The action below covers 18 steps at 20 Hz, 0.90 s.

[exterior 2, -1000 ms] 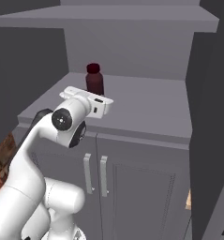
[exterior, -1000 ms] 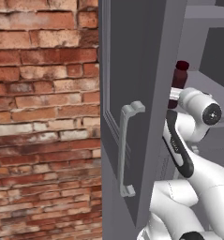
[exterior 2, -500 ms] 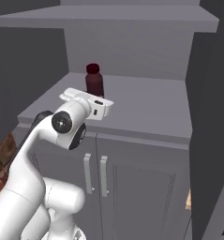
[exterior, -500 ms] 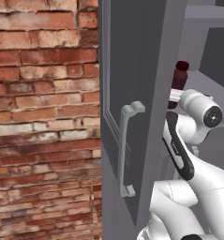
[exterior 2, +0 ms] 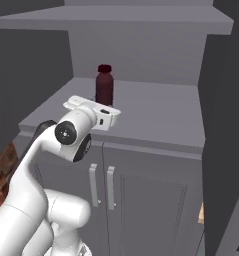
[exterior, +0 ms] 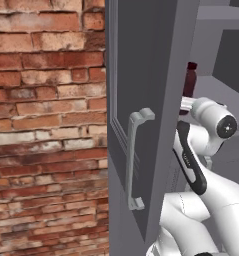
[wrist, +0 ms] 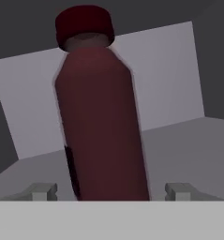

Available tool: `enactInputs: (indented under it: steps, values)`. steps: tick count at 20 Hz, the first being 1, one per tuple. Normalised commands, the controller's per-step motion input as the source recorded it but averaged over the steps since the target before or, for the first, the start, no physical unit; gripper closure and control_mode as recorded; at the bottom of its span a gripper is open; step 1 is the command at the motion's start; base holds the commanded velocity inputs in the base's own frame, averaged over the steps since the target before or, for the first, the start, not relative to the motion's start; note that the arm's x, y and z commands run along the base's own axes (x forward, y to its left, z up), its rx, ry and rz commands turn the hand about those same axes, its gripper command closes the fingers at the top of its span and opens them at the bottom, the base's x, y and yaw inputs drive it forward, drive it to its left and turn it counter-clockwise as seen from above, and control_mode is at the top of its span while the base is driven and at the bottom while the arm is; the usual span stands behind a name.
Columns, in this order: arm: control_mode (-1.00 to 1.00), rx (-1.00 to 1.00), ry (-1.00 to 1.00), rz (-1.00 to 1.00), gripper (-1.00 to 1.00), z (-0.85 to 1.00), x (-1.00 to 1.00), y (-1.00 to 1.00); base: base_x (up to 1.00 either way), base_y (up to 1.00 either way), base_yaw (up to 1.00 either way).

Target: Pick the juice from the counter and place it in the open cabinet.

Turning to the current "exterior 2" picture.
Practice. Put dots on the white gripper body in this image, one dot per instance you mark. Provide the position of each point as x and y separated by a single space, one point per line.
78 103

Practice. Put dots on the dark grey cabinet side panel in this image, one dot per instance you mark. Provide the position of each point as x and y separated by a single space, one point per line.
27 83

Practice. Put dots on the grey cabinet shelf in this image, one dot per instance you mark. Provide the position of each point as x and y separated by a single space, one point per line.
117 19

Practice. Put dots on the dark red juice bottle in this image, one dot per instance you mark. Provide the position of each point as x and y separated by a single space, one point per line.
104 87

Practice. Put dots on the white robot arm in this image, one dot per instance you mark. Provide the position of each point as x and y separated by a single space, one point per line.
27 186

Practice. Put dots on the dark grey open cabinet door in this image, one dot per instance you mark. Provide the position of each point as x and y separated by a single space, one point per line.
224 133

